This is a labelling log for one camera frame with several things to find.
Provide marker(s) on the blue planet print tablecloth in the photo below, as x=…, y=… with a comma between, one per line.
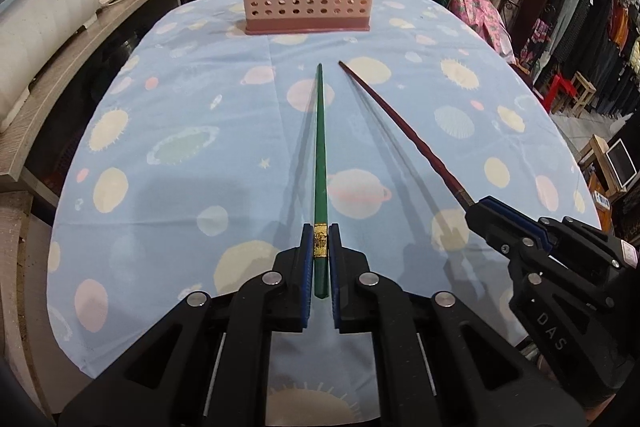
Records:
x=175, y=187

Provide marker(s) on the green chopstick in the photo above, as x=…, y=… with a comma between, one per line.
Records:
x=320, y=147

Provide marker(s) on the maroon chopstick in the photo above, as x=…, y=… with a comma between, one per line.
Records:
x=400, y=127

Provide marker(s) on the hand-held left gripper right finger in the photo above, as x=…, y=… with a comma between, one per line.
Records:
x=336, y=287

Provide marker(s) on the pink floral cloth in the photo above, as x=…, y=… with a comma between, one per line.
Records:
x=475, y=7

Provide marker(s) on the white monitor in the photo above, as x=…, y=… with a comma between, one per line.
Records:
x=619, y=164

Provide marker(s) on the wooden stool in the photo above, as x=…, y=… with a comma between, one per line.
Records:
x=584, y=94

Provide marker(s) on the hanging clothes rack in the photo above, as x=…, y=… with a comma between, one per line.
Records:
x=600, y=7

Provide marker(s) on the red plastic stool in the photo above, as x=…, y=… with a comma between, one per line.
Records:
x=557, y=92

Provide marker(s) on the white plastic dish tub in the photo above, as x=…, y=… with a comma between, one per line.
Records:
x=40, y=22

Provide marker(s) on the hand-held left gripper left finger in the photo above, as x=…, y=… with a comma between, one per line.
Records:
x=305, y=287

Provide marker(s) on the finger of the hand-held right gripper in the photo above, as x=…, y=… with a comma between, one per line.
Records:
x=520, y=219
x=487, y=227

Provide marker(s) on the dark wooden chair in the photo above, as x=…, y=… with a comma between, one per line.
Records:
x=532, y=12

